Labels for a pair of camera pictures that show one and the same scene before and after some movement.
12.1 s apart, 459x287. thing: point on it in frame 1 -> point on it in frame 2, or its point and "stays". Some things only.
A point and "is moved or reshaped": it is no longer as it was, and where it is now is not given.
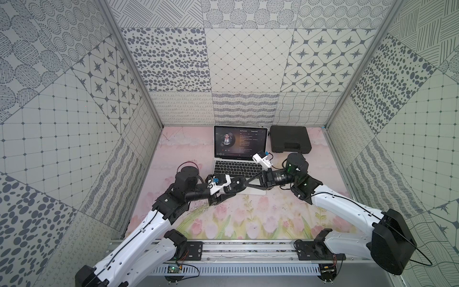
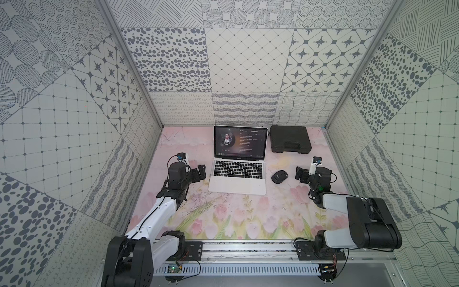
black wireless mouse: x=238 y=183 is moved or reshaped
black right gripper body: x=271 y=178 -> x=305 y=176
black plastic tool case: x=285 y=139 stays
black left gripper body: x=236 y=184 -> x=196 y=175
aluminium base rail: x=265 y=252 stays
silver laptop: x=234 y=148 stays
